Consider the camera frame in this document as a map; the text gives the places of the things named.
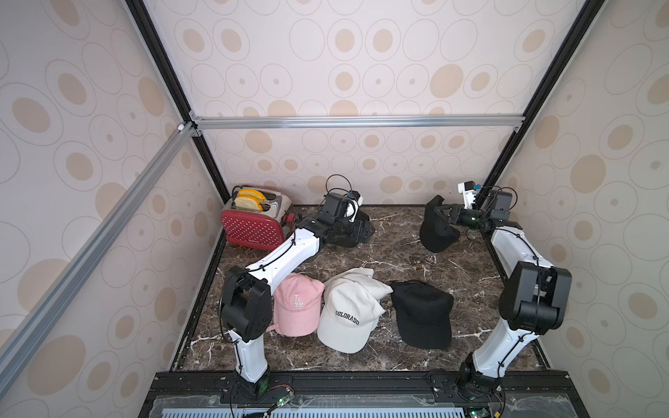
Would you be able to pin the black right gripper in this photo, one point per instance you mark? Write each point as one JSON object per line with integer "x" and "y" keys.
{"x": 452, "y": 212}

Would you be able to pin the beige Colorado cap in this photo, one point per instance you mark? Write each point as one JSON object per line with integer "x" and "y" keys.
{"x": 350, "y": 314}

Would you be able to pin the pink cap with logo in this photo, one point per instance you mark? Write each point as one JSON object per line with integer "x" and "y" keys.
{"x": 297, "y": 306}

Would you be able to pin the black cap white patch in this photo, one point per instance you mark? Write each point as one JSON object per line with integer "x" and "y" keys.
{"x": 349, "y": 234}

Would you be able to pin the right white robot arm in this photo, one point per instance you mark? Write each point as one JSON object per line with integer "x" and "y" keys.
{"x": 532, "y": 303}

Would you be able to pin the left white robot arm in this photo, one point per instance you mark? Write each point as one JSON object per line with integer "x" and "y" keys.
{"x": 246, "y": 304}

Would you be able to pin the red polka dot toaster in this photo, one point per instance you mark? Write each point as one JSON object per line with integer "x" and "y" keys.
{"x": 259, "y": 230}

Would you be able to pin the yellow toast slices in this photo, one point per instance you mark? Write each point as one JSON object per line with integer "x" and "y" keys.
{"x": 250, "y": 200}

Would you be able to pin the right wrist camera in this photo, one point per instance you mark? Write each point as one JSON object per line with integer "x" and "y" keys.
{"x": 469, "y": 190}

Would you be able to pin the horizontal aluminium frame bar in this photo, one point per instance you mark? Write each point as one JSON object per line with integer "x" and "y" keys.
{"x": 341, "y": 122}

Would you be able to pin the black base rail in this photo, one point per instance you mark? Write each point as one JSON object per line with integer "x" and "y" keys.
{"x": 416, "y": 394}

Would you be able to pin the left aluminium frame bar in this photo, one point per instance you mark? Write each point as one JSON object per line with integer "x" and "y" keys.
{"x": 39, "y": 323}

